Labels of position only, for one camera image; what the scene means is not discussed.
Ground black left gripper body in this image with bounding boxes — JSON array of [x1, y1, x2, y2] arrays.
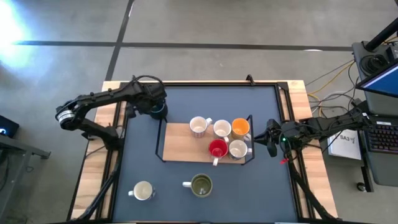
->
[[133, 81, 167, 113]]

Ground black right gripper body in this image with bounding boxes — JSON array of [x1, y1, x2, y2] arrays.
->
[[273, 121, 302, 147]]

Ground dark blue mug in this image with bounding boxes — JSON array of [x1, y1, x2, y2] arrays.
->
[[150, 103, 169, 121]]

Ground yellow orange mug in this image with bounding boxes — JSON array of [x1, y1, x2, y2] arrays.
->
[[231, 117, 252, 142]]

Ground white mug blue flower print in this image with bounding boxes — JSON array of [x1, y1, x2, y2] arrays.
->
[[228, 139, 253, 161]]

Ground white ceramic mug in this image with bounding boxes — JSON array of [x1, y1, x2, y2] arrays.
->
[[213, 119, 233, 143]]

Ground red white striped mug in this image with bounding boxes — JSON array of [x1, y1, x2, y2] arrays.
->
[[208, 138, 229, 167]]

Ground white mug with striped handle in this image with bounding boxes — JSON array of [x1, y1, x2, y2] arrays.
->
[[188, 116, 213, 139]]

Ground olive green mug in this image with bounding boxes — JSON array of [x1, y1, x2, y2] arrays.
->
[[182, 173, 214, 199]]

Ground white mug blue leaf print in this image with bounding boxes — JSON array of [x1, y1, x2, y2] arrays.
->
[[127, 180, 156, 202]]

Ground blue-grey table mat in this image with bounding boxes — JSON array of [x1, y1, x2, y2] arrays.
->
[[112, 85, 299, 223]]

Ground white paper sheet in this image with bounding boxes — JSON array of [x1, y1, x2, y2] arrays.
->
[[327, 128, 362, 161]]

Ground black keyboard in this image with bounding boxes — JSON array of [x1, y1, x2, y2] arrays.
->
[[363, 120, 398, 154]]

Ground grey equipment cart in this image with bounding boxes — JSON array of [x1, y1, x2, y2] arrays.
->
[[351, 39, 398, 187]]

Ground blue computer screen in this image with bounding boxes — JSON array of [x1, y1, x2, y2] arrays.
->
[[356, 60, 398, 99]]

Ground black pole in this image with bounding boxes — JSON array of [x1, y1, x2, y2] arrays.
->
[[364, 18, 398, 52]]

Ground black device blue light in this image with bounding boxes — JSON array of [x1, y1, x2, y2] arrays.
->
[[0, 114, 20, 139]]

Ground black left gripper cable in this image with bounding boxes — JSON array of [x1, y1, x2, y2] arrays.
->
[[132, 74, 164, 86]]

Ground wooden shelf black metal frame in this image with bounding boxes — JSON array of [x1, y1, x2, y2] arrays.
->
[[154, 114, 256, 165]]

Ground yellow floor cable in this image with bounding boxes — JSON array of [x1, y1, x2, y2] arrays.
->
[[306, 60, 356, 118]]

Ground black metal table frame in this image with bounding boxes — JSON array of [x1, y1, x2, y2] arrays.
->
[[67, 80, 340, 224]]

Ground coiled black cable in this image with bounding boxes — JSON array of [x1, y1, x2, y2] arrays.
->
[[359, 53, 389, 75]]

